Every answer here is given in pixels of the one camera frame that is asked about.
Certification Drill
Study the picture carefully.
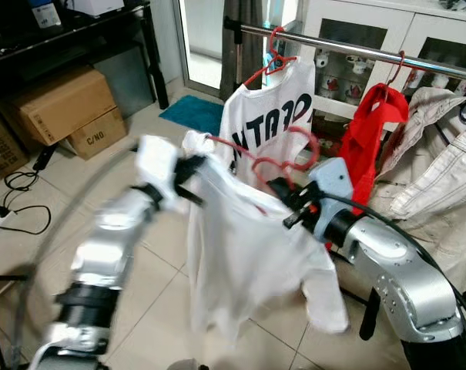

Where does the plain white t-shirt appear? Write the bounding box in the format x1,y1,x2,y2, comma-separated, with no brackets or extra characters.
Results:
181,131,349,341

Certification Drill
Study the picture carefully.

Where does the teal floor mat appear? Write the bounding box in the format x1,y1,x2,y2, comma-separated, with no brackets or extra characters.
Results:
158,95,226,136

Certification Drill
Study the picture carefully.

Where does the white printed t-shirt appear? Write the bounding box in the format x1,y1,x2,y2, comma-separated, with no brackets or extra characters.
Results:
220,58,317,190

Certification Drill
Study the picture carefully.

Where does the red shirt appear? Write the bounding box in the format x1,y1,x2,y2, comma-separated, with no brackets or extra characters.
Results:
338,83,409,218

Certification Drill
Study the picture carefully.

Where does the small printed cardboard box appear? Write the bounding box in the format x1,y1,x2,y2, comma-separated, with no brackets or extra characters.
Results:
63,108,128,160

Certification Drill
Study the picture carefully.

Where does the grey board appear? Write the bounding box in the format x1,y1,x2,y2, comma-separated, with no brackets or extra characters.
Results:
94,48,155,118

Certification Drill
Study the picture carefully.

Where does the beige jacket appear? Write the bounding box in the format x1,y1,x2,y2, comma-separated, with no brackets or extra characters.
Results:
369,86,466,288

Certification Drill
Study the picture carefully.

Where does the glass door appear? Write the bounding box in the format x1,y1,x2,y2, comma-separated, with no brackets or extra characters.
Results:
173,0,235,98

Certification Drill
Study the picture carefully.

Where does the black power adapter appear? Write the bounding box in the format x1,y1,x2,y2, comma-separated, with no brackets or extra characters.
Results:
32,144,60,172

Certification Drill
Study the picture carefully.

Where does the large cardboard box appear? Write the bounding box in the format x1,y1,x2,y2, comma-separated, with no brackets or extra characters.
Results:
0,66,118,147

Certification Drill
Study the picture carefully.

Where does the black shelf desk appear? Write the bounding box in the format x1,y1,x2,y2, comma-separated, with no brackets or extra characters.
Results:
0,0,170,110

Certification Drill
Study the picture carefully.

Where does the dark curtain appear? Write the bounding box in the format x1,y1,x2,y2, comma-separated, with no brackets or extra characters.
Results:
220,0,266,101

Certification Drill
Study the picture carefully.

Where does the labelled cardboard box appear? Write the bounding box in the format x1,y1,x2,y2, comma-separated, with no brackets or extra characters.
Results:
0,104,29,186

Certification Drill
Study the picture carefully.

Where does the white glass-door cabinet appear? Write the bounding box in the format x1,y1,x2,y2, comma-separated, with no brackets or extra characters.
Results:
298,0,466,155

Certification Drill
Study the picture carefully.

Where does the blue and white box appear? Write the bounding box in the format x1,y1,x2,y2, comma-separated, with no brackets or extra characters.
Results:
28,0,62,30

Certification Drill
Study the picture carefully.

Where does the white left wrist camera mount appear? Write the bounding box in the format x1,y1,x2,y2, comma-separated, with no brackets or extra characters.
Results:
136,136,180,210

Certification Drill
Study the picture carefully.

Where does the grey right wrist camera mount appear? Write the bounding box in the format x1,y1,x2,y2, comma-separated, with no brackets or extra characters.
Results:
308,158,356,232

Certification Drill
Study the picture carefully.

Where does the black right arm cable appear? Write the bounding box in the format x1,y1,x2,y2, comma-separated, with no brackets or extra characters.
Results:
316,193,466,332

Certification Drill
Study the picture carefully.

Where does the thin black floor cable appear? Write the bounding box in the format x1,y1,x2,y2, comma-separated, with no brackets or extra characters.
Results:
0,170,53,236

